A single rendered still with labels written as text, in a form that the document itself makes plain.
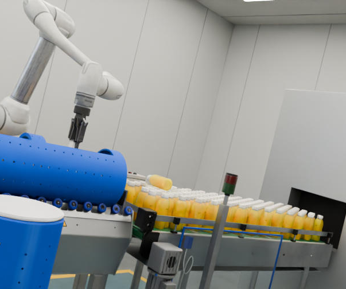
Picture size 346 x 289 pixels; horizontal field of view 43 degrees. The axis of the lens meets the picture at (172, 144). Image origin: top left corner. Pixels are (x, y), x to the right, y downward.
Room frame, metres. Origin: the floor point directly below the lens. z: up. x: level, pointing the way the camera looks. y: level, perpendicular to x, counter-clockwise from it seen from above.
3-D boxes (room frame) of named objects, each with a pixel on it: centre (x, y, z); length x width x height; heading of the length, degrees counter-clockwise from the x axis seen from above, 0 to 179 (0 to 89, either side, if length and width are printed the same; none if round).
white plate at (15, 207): (1.38, 0.42, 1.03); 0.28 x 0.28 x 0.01
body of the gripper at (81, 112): (2.03, 0.45, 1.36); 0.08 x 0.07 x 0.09; 38
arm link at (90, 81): (2.04, 0.44, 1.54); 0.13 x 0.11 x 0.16; 150
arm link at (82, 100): (2.03, 0.45, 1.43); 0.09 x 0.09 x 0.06
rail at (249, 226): (2.60, -0.62, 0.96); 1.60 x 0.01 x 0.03; 128
